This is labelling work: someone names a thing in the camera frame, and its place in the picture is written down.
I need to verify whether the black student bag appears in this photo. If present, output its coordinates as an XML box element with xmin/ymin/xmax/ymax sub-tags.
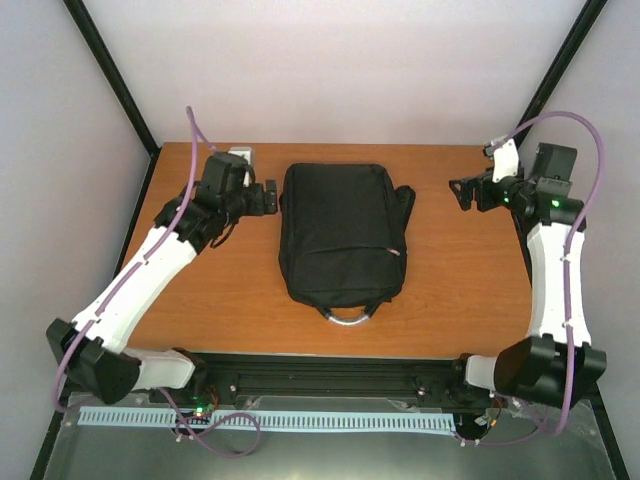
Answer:
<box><xmin>279</xmin><ymin>163</ymin><xmax>416</xmax><ymax>315</ymax></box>

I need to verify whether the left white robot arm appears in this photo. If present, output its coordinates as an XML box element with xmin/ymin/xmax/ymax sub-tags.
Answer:
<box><xmin>46</xmin><ymin>147</ymin><xmax>278</xmax><ymax>405</ymax></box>

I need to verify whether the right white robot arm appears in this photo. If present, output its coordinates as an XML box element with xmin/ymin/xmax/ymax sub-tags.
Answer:
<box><xmin>449</xmin><ymin>139</ymin><xmax>607</xmax><ymax>409</ymax></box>

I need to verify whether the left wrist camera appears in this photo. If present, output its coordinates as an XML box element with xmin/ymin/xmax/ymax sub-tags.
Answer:
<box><xmin>228</xmin><ymin>146</ymin><xmax>254</xmax><ymax>166</ymax></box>

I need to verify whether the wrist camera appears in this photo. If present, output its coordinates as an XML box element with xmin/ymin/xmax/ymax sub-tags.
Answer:
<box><xmin>483</xmin><ymin>138</ymin><xmax>519</xmax><ymax>183</ymax></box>
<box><xmin>228</xmin><ymin>146</ymin><xmax>254</xmax><ymax>166</ymax></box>

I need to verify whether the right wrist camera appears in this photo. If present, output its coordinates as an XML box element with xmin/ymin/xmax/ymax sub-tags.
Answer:
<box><xmin>483</xmin><ymin>138</ymin><xmax>519</xmax><ymax>183</ymax></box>

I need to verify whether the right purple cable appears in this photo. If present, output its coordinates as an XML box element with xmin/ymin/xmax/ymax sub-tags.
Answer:
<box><xmin>457</xmin><ymin>110</ymin><xmax>607</xmax><ymax>447</ymax></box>

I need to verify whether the silver bag handle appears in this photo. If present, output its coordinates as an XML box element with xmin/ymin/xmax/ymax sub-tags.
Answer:
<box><xmin>317</xmin><ymin>302</ymin><xmax>381</xmax><ymax>327</ymax></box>

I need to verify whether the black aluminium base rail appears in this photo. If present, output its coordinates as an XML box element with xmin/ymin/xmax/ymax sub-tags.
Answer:
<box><xmin>69</xmin><ymin>349</ymin><xmax>596</xmax><ymax>416</ymax></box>

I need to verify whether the right black frame post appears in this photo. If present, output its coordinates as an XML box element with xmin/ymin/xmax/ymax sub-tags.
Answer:
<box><xmin>514</xmin><ymin>0</ymin><xmax>608</xmax><ymax>127</ymax></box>

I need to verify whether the black frame post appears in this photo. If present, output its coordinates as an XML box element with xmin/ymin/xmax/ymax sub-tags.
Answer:
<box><xmin>514</xmin><ymin>0</ymin><xmax>608</xmax><ymax>127</ymax></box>
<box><xmin>62</xmin><ymin>0</ymin><xmax>161</xmax><ymax>159</ymax></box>

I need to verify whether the left black frame post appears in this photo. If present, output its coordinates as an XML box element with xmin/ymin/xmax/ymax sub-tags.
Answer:
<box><xmin>62</xmin><ymin>0</ymin><xmax>161</xmax><ymax>159</ymax></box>

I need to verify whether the light blue cable duct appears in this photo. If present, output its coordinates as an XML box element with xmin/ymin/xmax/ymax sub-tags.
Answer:
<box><xmin>77</xmin><ymin>406</ymin><xmax>456</xmax><ymax>435</ymax></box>

